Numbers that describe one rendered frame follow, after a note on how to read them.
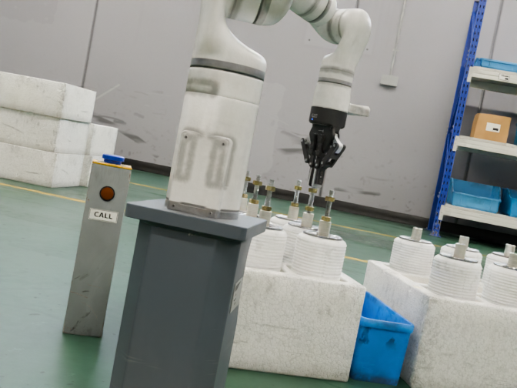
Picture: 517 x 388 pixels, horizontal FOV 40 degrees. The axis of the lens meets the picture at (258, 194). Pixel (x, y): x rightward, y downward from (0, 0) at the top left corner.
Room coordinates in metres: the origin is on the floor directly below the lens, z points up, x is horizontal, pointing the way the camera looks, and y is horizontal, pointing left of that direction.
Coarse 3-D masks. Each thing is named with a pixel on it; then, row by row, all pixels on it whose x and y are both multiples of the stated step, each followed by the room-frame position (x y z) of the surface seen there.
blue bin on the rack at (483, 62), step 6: (480, 60) 5.48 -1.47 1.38; (486, 60) 5.44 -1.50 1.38; (492, 60) 5.43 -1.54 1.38; (498, 60) 5.43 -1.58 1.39; (480, 66) 5.48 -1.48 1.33; (486, 66) 5.45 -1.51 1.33; (492, 66) 5.44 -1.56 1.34; (498, 66) 5.43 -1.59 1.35; (504, 66) 5.43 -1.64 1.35; (510, 66) 5.42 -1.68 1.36; (516, 66) 5.41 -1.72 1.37; (516, 72) 5.42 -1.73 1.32
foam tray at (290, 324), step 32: (256, 288) 1.24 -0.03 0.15; (288, 288) 1.26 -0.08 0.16; (320, 288) 1.27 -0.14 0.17; (352, 288) 1.28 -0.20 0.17; (256, 320) 1.25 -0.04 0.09; (288, 320) 1.26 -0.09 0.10; (320, 320) 1.27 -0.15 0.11; (352, 320) 1.28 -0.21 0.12; (256, 352) 1.25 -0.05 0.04; (288, 352) 1.26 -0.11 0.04; (320, 352) 1.27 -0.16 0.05; (352, 352) 1.29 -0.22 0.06
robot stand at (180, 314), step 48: (144, 240) 0.83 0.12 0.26; (192, 240) 0.81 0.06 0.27; (240, 240) 0.80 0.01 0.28; (144, 288) 0.82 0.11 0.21; (192, 288) 0.81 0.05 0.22; (240, 288) 0.89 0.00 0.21; (144, 336) 0.82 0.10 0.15; (192, 336) 0.81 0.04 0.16; (144, 384) 0.82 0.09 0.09; (192, 384) 0.81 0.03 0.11
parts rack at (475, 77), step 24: (480, 0) 5.45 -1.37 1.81; (480, 24) 5.45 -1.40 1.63; (480, 72) 5.43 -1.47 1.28; (504, 72) 5.41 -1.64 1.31; (456, 96) 6.01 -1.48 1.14; (456, 120) 5.45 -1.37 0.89; (456, 144) 5.44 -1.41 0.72; (480, 144) 5.41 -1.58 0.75; (504, 144) 5.39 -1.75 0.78; (432, 216) 6.01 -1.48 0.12; (456, 216) 5.42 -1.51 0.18; (480, 216) 5.39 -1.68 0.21; (504, 216) 5.37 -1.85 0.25
